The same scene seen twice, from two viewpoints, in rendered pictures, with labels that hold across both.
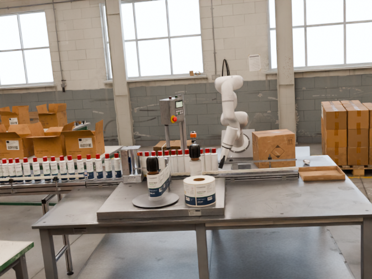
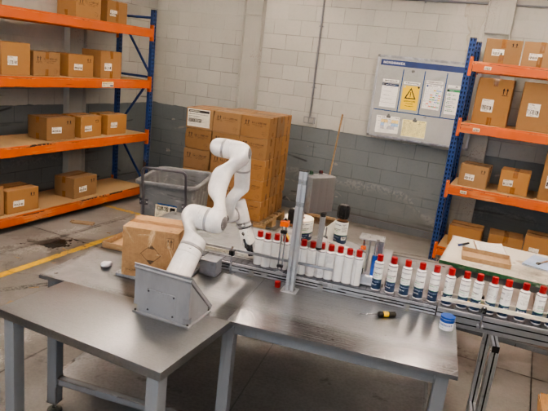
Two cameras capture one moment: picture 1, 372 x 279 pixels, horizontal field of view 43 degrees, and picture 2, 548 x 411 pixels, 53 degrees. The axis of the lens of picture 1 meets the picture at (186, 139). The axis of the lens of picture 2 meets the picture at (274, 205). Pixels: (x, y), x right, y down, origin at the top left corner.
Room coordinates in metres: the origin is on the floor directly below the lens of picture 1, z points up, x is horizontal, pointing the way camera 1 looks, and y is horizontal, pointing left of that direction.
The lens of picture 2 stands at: (6.47, 0.33, 2.02)
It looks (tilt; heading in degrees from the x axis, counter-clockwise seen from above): 15 degrees down; 189
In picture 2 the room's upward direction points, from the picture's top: 6 degrees clockwise
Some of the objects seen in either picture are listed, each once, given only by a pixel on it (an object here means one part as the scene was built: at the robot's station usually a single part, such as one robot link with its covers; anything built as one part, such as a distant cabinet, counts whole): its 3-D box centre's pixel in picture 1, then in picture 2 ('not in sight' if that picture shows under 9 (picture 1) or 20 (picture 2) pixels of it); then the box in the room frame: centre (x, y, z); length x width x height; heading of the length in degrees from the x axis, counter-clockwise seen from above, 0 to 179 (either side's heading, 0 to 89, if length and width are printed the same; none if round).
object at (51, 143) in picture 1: (53, 139); not in sight; (5.19, 1.48, 0.96); 0.53 x 0.45 x 0.37; 167
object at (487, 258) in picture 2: not in sight; (485, 257); (2.43, 1.28, 0.82); 0.34 x 0.24 x 0.03; 81
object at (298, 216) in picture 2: (183, 135); (297, 232); (3.67, 0.02, 1.16); 0.04 x 0.04 x 0.67; 84
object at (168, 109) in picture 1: (172, 110); (315, 192); (3.62, 0.09, 1.38); 0.17 x 0.10 x 0.19; 139
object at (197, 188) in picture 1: (200, 190); (298, 227); (2.87, -0.06, 0.95); 0.20 x 0.20 x 0.14
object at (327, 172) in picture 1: (320, 172); (134, 243); (3.42, -1.00, 0.85); 0.30 x 0.26 x 0.04; 84
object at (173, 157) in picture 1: (174, 163); (311, 258); (3.54, 0.10, 0.98); 0.05 x 0.05 x 0.20
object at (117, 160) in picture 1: (117, 165); (391, 275); (3.59, 0.55, 0.98); 0.05 x 0.05 x 0.20
